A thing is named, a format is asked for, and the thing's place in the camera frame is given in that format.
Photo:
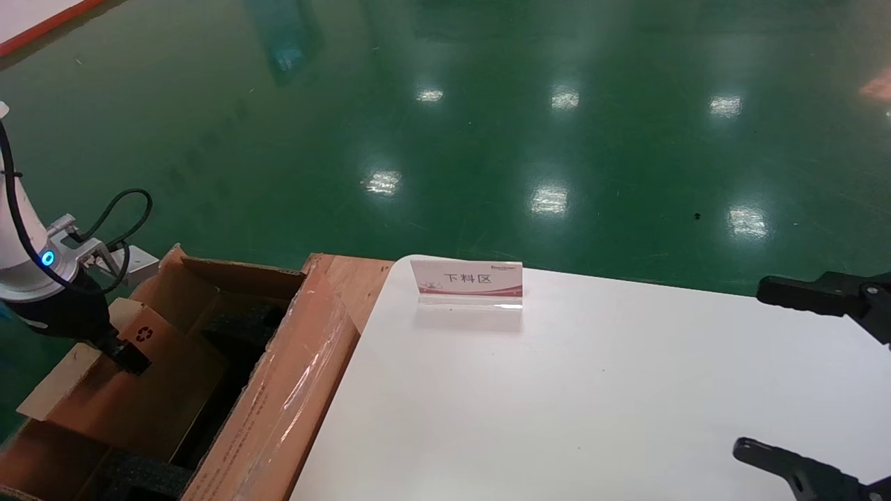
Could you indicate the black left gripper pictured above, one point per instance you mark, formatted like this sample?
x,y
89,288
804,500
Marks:
x,y
69,313

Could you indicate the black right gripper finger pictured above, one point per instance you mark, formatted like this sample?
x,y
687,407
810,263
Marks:
x,y
807,480
800,296

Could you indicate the small cardboard box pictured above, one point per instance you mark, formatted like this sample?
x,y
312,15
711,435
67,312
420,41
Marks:
x,y
139,410

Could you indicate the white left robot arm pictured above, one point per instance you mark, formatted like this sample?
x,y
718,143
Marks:
x,y
14,243

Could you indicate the large brown cardboard box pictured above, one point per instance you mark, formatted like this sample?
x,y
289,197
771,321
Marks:
x,y
278,403

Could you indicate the black foam block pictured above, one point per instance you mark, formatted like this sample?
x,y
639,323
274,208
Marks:
x,y
146,476

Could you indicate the acrylic sign with red stripe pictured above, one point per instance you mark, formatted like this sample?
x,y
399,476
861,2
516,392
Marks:
x,y
466,278

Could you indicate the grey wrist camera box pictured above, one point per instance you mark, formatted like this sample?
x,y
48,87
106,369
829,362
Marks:
x,y
139,263

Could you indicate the silver camera mount bracket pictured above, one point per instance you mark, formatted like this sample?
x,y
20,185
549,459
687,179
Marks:
x,y
90,250

